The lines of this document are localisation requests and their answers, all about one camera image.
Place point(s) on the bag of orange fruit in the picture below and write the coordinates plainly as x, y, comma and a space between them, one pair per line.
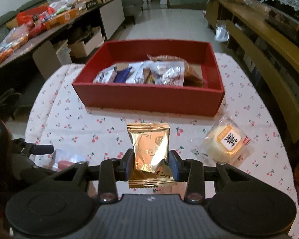
16, 38

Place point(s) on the white green wafer pack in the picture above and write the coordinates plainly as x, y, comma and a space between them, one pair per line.
107, 75

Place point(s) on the gold foil snack packet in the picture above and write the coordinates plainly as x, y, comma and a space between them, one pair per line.
151, 147

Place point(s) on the blue foil snack bag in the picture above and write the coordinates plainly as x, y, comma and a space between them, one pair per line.
122, 75

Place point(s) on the white bun in wrapper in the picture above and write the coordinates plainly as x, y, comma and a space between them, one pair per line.
224, 142

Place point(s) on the red cardboard box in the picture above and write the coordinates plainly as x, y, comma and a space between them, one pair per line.
200, 101

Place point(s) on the brown tofu snack packet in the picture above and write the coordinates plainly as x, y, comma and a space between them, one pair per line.
192, 78

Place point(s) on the white printed snack pouch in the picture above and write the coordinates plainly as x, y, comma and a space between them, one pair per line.
171, 73

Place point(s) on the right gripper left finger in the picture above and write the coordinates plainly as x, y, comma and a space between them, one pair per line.
111, 171

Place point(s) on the red plastic bag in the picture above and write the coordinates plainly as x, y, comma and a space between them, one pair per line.
38, 14

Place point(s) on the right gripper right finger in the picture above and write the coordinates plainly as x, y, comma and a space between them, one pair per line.
190, 171

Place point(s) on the white pouch in box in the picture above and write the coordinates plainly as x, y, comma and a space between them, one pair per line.
139, 72

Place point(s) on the pink sausages vacuum pack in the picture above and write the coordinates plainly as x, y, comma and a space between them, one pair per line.
63, 159

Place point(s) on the long side table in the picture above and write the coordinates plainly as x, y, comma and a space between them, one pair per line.
39, 33

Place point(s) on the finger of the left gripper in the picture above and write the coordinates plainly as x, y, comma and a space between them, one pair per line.
42, 149

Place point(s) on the orange cardboard box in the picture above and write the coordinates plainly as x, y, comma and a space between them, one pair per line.
62, 18

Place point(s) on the clear plastic bag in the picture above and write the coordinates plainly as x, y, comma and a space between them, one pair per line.
221, 34

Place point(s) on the wooden tv cabinet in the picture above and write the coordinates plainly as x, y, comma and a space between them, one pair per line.
275, 57

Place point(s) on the grey sofa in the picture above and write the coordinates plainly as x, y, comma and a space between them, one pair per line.
132, 8

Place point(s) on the white storage box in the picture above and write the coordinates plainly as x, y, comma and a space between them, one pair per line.
84, 46

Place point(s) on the cherry print tablecloth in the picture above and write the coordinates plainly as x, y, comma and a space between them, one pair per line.
59, 118

